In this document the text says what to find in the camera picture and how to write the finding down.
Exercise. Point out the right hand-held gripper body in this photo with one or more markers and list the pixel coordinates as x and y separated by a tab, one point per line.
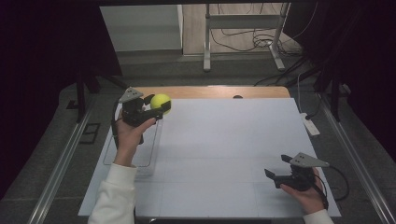
299	177

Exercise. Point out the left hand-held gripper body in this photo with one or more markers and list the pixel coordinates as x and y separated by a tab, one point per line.
134	110

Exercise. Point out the yellow tennis ball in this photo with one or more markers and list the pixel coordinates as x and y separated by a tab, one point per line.
159	102

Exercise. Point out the clear plastic container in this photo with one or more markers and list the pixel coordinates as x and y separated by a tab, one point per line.
149	146

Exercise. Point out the person's right hand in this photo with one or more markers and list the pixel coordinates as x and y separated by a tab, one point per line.
306	197

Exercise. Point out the person's left hand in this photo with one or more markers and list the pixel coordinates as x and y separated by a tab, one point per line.
130	140

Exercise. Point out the white power strip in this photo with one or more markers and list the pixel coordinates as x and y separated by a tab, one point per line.
309	126

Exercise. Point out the wooden table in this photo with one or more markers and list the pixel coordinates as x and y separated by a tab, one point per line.
211	92

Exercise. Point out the black metal stand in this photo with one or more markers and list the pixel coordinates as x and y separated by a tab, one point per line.
334	99
81	99

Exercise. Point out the white board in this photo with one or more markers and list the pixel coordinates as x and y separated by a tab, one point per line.
218	155

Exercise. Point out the white cabinet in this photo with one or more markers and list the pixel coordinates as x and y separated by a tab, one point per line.
140	28

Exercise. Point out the dark curtain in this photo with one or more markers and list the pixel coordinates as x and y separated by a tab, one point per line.
37	77
364	62

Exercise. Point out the aluminium rail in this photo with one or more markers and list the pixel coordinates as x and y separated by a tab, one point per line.
59	168
358	168

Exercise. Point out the grey metal desk frame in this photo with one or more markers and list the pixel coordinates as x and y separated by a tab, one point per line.
243	21

